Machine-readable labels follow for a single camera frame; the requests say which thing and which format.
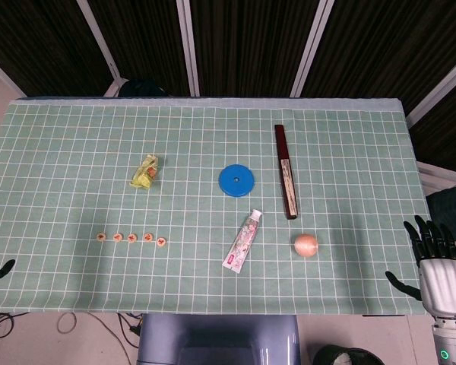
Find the floral print cream tube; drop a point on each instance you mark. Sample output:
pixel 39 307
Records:
pixel 243 239

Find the dark brown partition panel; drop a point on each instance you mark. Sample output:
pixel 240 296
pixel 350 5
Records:
pixel 42 38
pixel 441 129
pixel 384 38
pixel 144 38
pixel 251 38

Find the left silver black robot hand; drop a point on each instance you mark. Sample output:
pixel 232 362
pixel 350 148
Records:
pixel 0 272

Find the dark red long box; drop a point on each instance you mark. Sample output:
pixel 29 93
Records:
pixel 283 152

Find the wooden Chinese chess piece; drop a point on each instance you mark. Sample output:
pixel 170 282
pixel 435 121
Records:
pixel 148 237
pixel 132 238
pixel 161 241
pixel 118 238
pixel 101 237

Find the white partition post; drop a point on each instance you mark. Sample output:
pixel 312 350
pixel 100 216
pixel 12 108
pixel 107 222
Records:
pixel 441 89
pixel 311 45
pixel 4 74
pixel 188 45
pixel 99 38

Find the peach silky ball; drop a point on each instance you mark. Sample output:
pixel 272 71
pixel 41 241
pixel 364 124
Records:
pixel 306 245

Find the white metal frame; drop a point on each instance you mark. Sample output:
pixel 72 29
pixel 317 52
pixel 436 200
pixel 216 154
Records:
pixel 437 176

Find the crumpled yellow snack wrapper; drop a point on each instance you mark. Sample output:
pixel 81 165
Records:
pixel 146 173

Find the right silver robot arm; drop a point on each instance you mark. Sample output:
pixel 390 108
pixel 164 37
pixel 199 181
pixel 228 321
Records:
pixel 454 342

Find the dark rounded chair back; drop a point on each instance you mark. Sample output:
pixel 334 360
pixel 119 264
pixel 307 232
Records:
pixel 142 88

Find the green checked tablecloth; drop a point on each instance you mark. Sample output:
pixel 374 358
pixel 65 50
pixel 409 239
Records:
pixel 213 133

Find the blue-grey robot torso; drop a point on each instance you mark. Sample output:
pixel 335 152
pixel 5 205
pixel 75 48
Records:
pixel 213 338

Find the person in blue jeans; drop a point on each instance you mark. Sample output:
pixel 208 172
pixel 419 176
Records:
pixel 452 205

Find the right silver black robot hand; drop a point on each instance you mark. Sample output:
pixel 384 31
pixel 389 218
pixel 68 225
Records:
pixel 444 285

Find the blue plastic disc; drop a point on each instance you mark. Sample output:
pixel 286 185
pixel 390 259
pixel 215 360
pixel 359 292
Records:
pixel 228 186

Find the black bin with white liner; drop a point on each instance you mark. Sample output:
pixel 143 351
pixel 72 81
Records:
pixel 346 357

